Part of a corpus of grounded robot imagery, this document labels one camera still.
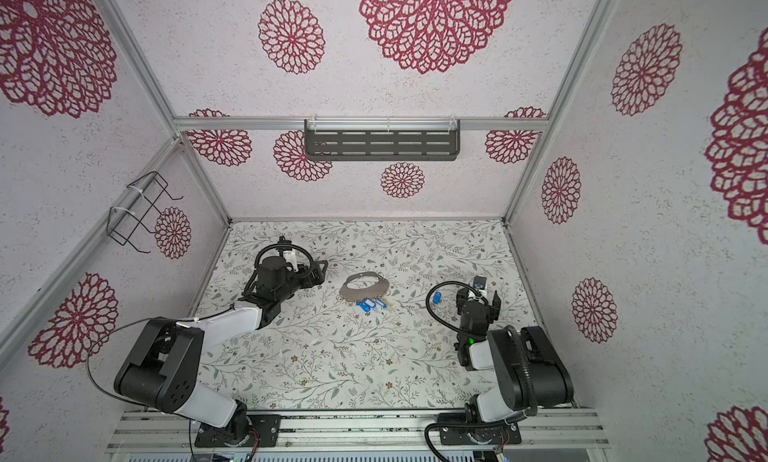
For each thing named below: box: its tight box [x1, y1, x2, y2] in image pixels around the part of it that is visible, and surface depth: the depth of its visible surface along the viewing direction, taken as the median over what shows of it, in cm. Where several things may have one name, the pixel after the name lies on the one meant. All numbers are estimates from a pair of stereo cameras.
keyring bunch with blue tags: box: [337, 272, 390, 313], surface depth 100 cm
